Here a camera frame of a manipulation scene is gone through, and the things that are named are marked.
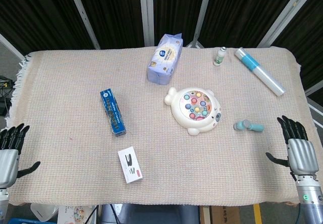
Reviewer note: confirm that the beige woven tablecloth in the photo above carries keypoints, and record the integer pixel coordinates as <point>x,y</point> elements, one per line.
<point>75,82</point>

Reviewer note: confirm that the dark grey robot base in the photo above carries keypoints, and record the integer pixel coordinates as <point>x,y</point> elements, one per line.
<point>151,215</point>

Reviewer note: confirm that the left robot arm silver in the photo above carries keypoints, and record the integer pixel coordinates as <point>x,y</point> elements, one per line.
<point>3,203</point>

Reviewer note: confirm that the cream whack-a-mole toy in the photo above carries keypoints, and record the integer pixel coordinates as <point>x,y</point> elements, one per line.
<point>196,108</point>

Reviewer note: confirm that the white plastic container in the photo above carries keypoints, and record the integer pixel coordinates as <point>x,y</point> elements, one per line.
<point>44,212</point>

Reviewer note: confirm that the white metal frame post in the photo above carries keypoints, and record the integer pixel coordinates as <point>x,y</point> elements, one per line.
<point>147,14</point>
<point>11,47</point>
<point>83,14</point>
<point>284,14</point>
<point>202,12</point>

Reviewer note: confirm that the lavender tissue pack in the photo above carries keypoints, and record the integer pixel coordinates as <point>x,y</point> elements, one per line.
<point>164,57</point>

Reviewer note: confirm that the blue long cardboard box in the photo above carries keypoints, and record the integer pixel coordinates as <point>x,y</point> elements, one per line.
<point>112,113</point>

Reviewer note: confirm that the white stapler box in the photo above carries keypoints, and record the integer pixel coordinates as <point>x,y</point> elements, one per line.
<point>130,164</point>

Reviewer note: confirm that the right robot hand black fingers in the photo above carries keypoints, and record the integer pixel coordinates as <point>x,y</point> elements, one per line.
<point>302,156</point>

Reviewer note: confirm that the blue plastic bin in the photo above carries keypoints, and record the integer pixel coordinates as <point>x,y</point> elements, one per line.
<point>19,221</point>

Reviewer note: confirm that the clear plastic roll blue band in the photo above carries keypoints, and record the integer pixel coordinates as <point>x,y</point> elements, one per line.
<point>262,74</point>

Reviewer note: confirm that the brown cardboard box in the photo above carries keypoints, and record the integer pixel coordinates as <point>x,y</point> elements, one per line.
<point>222,216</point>

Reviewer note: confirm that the colourful printed toy box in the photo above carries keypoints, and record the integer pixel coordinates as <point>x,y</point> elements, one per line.
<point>75,215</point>

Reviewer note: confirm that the black pleated curtain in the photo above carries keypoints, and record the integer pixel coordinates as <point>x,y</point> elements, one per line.
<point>113,7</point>

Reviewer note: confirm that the small white green bottle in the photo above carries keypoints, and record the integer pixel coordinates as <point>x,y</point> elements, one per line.
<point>219,57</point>

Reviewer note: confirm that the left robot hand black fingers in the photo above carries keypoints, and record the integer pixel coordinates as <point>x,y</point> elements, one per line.
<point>8,158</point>

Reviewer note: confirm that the grey metal frame bars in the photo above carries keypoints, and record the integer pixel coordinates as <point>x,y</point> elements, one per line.
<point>313,89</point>

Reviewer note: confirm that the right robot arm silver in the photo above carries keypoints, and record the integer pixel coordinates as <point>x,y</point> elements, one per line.
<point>310,203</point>

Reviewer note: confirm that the teal toy hammer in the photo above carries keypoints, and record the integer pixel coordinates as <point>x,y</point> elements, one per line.
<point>255,127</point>

